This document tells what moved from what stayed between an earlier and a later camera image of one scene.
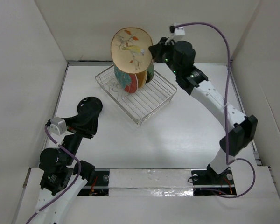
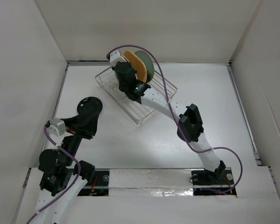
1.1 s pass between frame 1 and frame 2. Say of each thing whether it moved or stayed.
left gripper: stayed
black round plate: stayed
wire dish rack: stayed
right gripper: moved
